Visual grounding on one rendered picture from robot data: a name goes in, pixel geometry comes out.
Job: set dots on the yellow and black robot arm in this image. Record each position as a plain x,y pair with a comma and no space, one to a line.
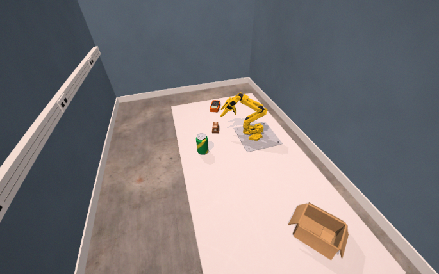
260,111

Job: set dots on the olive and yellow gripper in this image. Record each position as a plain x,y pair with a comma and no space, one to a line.
228,108

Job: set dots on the green drink can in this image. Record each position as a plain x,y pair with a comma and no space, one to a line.
202,143

